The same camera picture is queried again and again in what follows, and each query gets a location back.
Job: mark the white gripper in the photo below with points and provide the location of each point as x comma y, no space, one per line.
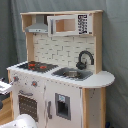
5,88

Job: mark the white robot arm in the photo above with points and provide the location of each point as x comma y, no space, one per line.
23,120

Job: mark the white wooden toy kitchen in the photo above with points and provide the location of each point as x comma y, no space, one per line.
83,52

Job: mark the left stove knob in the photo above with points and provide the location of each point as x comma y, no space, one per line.
15,78

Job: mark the stove knob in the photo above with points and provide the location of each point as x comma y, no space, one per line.
15,78
34,83

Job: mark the white oven door with window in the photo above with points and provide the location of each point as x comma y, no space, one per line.
27,104

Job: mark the right stove knob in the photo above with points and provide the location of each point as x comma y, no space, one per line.
34,83

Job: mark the black stovetop with red burners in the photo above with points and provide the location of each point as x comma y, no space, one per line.
37,66

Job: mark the grey ice dispenser panel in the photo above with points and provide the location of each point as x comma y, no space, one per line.
62,104

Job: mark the grey toy sink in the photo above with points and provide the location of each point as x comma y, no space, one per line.
73,74

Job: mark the grey range hood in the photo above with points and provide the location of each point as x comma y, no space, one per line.
38,25

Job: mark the white toy microwave door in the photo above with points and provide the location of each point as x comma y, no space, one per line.
68,25

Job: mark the white cabinet door with handle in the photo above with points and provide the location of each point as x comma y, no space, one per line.
54,121

